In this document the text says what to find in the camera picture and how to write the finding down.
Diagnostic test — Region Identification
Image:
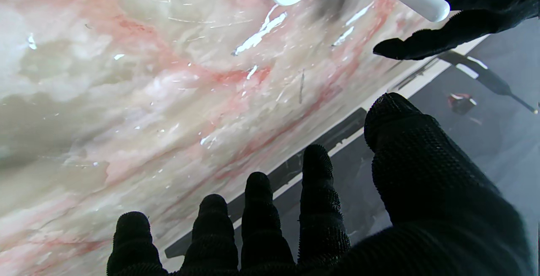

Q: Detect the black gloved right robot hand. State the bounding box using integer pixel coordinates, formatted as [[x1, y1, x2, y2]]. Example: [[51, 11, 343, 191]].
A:
[[106, 92, 534, 276]]

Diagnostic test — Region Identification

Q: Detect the dark wine bottle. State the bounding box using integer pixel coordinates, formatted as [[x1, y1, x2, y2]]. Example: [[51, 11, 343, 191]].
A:
[[438, 50, 540, 114]]

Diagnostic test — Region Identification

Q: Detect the long black strip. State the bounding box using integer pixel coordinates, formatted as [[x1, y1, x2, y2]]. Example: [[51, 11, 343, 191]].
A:
[[165, 107, 367, 260]]

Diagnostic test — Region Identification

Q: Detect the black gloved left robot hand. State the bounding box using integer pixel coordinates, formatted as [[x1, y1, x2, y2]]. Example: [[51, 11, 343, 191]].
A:
[[373, 0, 540, 60]]

